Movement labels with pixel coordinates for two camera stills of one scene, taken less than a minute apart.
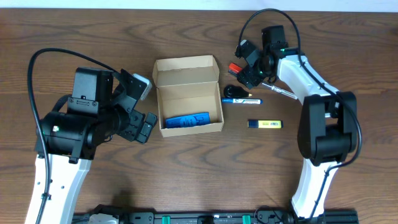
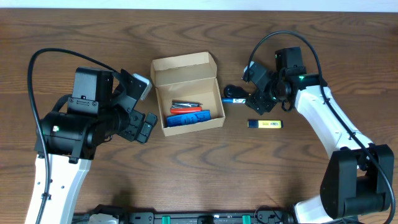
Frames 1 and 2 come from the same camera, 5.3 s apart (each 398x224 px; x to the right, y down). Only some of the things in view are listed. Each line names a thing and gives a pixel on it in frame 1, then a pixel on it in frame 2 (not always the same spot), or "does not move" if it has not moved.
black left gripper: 134,125 does not move
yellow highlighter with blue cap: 271,124 does not move
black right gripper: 249,66 -> 259,90
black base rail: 284,216 does not move
